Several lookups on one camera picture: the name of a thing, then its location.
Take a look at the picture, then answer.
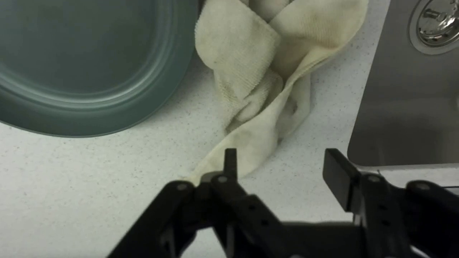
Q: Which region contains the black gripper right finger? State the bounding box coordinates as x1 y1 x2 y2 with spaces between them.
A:
323 149 459 258

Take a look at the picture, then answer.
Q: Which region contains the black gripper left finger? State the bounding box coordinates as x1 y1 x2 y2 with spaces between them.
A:
108 149 288 258

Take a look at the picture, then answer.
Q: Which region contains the cream cloth towel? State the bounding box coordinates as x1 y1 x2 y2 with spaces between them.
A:
187 0 371 183

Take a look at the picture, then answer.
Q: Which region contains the dark green round plate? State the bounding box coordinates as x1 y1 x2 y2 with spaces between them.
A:
0 0 202 137

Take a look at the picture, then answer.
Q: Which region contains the stainless steel sink basin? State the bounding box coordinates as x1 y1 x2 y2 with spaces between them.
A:
348 0 459 166

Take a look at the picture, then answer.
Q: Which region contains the sink drain strainer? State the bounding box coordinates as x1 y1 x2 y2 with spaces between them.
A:
410 0 459 56

